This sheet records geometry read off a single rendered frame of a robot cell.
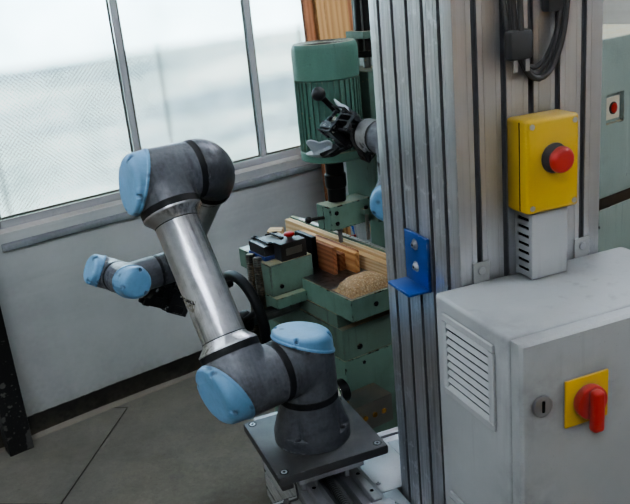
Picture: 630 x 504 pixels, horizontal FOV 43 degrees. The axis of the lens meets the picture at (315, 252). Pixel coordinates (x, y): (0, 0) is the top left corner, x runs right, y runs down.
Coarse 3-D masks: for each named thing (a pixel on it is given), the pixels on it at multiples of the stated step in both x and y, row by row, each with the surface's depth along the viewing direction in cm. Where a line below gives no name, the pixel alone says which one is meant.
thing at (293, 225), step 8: (288, 224) 255; (296, 224) 251; (304, 224) 249; (312, 232) 244; (320, 232) 240; (328, 232) 239; (336, 240) 234; (344, 240) 231; (360, 248) 224; (368, 248) 222; (376, 256) 218; (384, 256) 215
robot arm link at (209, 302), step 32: (128, 160) 149; (160, 160) 149; (192, 160) 152; (128, 192) 150; (160, 192) 147; (192, 192) 150; (160, 224) 149; (192, 224) 149; (192, 256) 147; (192, 288) 147; (224, 288) 148; (192, 320) 148; (224, 320) 146; (224, 352) 143; (256, 352) 145; (224, 384) 140; (256, 384) 143; (288, 384) 146; (224, 416) 143
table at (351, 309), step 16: (240, 256) 250; (320, 272) 222; (352, 272) 220; (304, 288) 220; (320, 288) 213; (384, 288) 207; (272, 304) 218; (288, 304) 217; (320, 304) 215; (336, 304) 208; (352, 304) 202; (368, 304) 205; (384, 304) 208; (352, 320) 203
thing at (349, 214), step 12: (324, 204) 224; (336, 204) 223; (348, 204) 224; (360, 204) 226; (324, 216) 224; (336, 216) 222; (348, 216) 225; (360, 216) 227; (324, 228) 226; (336, 228) 223
